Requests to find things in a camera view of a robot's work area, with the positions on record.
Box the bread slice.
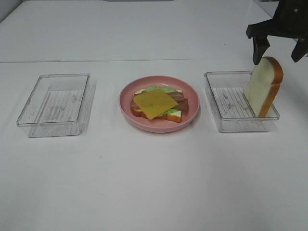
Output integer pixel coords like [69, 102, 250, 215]
[130, 85, 187, 123]
[244, 56, 283, 117]

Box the pink round plate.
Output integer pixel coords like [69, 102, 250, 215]
[119, 76, 200, 133]

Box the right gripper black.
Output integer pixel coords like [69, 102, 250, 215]
[246, 0, 308, 64]

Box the clear plastic tray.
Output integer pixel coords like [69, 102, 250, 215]
[204, 71, 280, 132]
[16, 73, 96, 138]

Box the bacon strip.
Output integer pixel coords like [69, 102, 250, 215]
[130, 91, 184, 109]
[177, 98, 189, 111]

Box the left clear plastic tray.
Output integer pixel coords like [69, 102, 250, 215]
[16, 73, 96, 138]

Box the right clear plastic tray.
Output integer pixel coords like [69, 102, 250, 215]
[204, 71, 280, 132]

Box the green lettuce leaf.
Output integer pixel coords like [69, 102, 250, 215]
[131, 86, 184, 119]

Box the yellow cheese slice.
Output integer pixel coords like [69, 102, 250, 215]
[133, 89, 178, 120]

